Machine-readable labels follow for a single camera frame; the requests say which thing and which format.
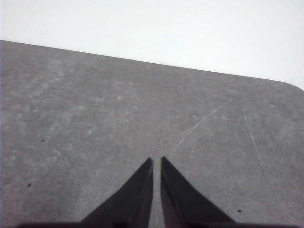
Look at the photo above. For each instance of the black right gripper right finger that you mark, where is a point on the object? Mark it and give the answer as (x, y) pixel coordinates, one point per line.
(183, 202)

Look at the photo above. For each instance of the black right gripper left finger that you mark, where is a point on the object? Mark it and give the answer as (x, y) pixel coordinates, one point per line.
(133, 199)

